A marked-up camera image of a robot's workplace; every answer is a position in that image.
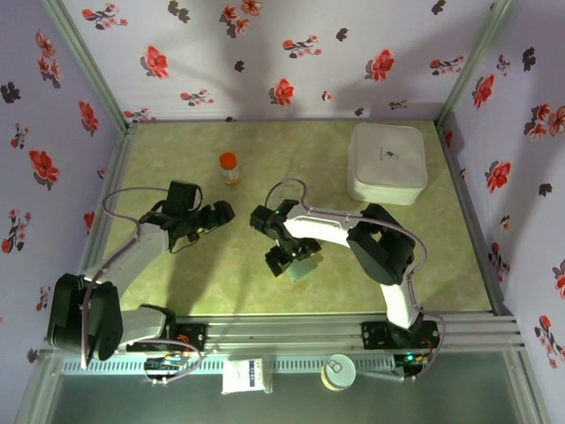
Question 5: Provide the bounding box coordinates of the orange pill bottle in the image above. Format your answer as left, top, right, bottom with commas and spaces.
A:
219, 152, 242, 186

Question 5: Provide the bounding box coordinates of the white zip storage case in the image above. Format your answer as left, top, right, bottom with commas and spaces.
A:
346, 122, 429, 207

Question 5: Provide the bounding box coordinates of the white paper packet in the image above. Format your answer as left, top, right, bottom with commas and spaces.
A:
220, 358, 275, 396

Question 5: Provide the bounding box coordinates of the tin can with pull tab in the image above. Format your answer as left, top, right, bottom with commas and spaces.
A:
320, 352, 358, 392

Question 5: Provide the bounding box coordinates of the black electronics board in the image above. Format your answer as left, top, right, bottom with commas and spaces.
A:
144, 352, 187, 386
394, 351, 432, 382

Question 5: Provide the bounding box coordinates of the aluminium frame rail wide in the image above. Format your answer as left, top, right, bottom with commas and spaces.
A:
41, 312, 527, 354

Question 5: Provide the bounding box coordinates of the aluminium side rail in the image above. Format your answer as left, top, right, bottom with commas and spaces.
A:
434, 118, 516, 317
72, 122, 139, 322

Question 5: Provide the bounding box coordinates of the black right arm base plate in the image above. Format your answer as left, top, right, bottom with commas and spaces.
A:
361, 321, 441, 351

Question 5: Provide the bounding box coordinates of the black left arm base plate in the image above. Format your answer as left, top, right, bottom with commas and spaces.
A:
126, 323, 207, 353

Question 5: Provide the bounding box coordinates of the lavender left arm cable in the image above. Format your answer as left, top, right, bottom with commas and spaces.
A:
80, 187, 203, 386

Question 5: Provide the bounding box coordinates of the white slotted cable duct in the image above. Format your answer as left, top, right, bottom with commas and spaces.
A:
60, 355, 398, 375

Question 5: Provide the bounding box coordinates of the aluminium frame post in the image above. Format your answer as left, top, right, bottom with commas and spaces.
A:
435, 0, 516, 127
40, 0, 139, 133

